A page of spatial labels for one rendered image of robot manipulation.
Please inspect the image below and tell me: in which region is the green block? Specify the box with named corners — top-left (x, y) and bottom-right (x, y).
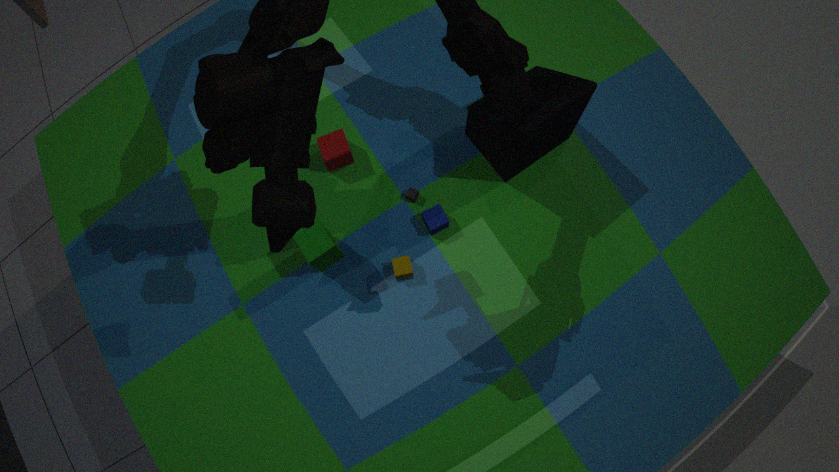
top-left (317, 226), bottom-right (345, 272)
top-left (294, 220), bottom-right (340, 269)

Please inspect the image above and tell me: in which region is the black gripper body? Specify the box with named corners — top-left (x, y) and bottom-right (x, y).
top-left (252, 109), bottom-right (317, 228)

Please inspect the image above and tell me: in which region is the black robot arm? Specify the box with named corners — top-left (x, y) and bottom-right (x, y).
top-left (193, 0), bottom-right (541, 174)

